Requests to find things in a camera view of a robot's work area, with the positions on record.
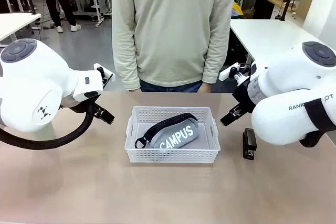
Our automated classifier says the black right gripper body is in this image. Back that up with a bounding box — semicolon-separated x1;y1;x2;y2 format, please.
232;77;257;114

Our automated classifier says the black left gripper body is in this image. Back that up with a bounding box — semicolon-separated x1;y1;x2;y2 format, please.
61;93;102;110

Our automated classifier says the black stapler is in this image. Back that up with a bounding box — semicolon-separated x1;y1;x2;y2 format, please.
243;127;257;160

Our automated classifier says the grey campus pencil pouch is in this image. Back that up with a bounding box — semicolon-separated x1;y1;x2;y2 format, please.
134;113;202;150

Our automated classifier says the person's left forearm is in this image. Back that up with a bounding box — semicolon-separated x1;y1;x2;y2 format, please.
202;32;232;84

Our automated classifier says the person's right forearm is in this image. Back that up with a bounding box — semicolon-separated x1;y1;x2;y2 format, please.
112;32;141;91

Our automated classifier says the white perforated plastic basket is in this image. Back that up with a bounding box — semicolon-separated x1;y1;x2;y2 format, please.
125;106;221;164

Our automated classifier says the large white table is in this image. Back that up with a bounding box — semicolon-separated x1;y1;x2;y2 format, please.
229;18;325;65

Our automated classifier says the yellow blue bag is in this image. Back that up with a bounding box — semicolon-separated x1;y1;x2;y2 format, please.
232;2;244;16

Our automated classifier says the wooden top table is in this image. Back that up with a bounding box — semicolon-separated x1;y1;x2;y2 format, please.
265;0;300;16

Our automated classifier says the person in beige sweater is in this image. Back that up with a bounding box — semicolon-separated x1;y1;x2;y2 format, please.
111;0;237;93

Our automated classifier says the white table with thin legs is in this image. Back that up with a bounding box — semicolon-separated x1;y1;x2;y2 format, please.
0;13;42;41

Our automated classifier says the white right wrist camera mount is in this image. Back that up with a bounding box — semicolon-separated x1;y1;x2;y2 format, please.
218;62;252;82

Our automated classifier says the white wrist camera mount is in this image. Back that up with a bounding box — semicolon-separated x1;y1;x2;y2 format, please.
93;62;116;85
218;62;252;82

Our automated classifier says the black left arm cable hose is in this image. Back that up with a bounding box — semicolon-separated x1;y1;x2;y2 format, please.
0;102;96;151

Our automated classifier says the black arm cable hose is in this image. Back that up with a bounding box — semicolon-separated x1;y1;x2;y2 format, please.
299;130;326;148
0;102;96;151

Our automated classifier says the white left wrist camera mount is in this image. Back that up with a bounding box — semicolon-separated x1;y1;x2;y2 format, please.
93;62;116;85

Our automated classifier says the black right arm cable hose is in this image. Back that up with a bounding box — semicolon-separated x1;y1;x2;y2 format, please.
299;130;326;148

